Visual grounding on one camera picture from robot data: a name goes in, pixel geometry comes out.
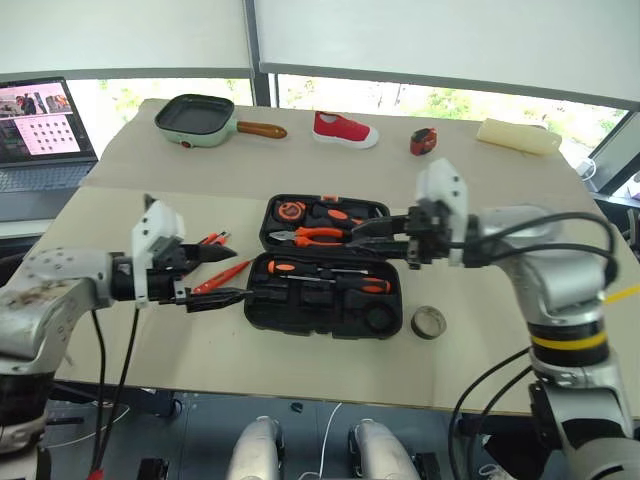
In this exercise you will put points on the orange utility knife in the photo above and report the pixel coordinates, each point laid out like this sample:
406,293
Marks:
214,237

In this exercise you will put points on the cream coloured foam block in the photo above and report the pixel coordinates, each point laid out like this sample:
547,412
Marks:
517,137

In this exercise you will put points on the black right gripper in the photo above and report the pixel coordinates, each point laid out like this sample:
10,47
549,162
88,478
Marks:
427,232

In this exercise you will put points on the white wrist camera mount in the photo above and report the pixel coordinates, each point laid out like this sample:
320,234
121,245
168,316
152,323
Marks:
157,220
445,182

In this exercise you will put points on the silver rounded robot leg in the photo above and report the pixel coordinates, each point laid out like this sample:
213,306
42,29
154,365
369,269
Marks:
257,450
380,450

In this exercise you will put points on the white sneaker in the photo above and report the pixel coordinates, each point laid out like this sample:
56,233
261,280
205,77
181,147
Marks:
492,472

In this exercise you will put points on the black plastic tool case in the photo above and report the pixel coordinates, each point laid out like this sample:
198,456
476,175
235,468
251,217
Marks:
325,307

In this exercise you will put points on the red canvas shoe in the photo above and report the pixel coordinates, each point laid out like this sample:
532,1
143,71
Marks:
345,130

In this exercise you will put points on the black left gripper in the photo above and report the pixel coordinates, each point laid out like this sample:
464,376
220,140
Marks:
167,267

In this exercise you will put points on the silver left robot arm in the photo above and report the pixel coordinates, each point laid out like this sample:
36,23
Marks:
40,300

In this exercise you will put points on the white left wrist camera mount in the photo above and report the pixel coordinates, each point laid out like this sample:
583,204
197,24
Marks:
157,220

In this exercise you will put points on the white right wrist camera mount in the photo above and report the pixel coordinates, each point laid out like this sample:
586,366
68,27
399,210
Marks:
445,182

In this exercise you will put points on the long orange black screwdriver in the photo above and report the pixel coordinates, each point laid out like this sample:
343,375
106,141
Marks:
367,285

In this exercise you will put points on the wide white roller blind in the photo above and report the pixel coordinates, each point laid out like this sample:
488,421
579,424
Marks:
450,40

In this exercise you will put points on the short orange black screwdriver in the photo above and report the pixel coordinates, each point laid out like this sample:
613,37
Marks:
285,266

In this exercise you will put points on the orange black tape measure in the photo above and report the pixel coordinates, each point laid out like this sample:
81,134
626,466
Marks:
289,210

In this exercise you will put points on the dark window frame post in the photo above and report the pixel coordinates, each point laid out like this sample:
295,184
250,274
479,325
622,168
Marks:
262,90

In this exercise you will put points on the dark framed panel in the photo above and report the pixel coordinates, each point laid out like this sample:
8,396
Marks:
617,155

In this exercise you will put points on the red voltage tester pen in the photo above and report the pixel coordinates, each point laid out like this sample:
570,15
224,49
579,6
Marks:
220,277

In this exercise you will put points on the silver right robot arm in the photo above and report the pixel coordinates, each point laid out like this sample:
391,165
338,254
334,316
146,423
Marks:
560,280

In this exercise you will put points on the grey tape roll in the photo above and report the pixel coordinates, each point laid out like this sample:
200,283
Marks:
428,324

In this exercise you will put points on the open laptop computer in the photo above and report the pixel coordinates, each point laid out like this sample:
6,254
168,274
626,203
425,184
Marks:
40,150

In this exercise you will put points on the red black tape measure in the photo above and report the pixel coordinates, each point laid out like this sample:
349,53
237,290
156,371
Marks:
423,142

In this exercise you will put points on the small black clip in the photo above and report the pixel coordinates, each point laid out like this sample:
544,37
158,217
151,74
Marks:
297,407

